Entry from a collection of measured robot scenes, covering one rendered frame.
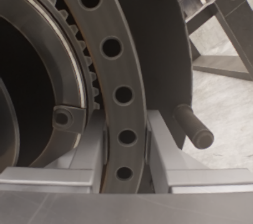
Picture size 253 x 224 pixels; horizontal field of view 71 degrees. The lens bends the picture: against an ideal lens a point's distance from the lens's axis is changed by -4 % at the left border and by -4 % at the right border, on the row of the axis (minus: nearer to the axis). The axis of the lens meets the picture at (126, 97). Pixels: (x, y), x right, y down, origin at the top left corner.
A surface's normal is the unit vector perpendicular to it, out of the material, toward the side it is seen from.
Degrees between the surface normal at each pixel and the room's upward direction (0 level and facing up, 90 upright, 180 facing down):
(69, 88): 90
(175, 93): 90
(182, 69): 90
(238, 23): 90
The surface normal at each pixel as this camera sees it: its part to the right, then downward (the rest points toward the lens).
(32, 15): 0.02, 0.29
